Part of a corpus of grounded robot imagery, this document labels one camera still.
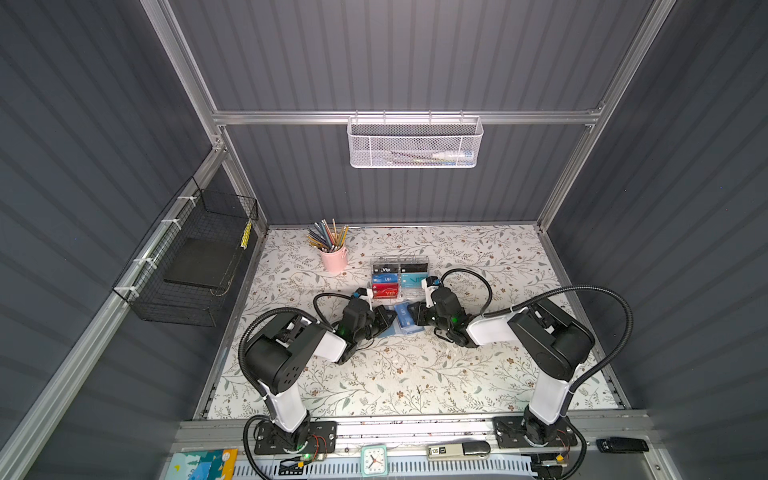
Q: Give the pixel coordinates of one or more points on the yellow tag on basket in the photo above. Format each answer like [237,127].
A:
[246,235]

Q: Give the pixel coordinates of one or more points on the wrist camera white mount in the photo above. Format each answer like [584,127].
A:
[365,294]
[429,285]

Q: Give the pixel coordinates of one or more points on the pink pencil cup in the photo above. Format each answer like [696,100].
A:
[336,261]

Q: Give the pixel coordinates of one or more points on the black pad in basket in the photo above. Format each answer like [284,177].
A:
[202,263]

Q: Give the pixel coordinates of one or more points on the blue VIP card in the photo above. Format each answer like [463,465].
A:
[385,278]

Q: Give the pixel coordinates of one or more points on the coloured pencils bunch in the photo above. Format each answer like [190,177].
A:
[327,237]

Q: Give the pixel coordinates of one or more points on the black plain card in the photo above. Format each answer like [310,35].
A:
[414,267]

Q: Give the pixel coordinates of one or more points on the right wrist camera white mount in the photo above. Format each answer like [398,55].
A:
[429,285]

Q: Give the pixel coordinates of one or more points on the teal VIP card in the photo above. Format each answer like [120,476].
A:
[412,280]

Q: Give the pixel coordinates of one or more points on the colourful booklet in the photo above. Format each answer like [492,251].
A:
[202,465]

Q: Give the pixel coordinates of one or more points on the pens in white basket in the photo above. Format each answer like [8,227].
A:
[461,158]

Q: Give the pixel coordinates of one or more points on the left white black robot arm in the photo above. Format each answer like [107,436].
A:
[277,346]

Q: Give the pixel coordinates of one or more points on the black VIP card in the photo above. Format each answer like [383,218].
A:
[385,268]

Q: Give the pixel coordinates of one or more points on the small teal desk clock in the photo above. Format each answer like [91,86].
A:
[374,461]

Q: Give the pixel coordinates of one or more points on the silver black label device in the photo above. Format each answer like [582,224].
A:
[465,450]

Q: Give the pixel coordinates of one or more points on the red VIP card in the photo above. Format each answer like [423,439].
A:
[386,291]

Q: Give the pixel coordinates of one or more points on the black remote device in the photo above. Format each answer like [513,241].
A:
[622,445]

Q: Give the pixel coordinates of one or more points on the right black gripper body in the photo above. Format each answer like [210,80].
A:
[429,318]

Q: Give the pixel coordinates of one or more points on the white wire mesh basket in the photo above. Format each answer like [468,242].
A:
[371,139]

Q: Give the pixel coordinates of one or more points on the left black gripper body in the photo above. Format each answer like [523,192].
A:
[373,326]

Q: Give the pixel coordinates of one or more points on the black wire wall basket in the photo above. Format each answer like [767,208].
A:
[207,214]

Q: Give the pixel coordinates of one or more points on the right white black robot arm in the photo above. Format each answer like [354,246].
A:
[556,342]

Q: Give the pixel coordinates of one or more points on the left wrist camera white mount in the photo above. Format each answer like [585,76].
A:
[365,294]

